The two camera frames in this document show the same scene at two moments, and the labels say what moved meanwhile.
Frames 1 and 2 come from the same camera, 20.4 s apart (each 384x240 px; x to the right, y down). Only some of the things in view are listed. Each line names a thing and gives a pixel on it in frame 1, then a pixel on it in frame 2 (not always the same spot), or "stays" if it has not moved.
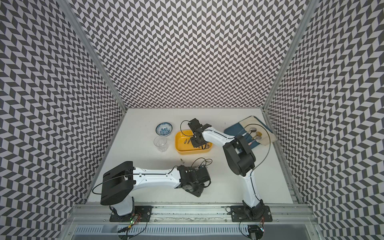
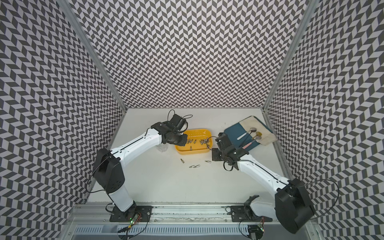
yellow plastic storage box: [184, 146] stays
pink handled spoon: [257, 138] stays
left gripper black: [199, 192] to [183, 143]
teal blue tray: [238, 129] stays
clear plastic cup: [161, 143] stays
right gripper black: [195, 144] to [215, 157]
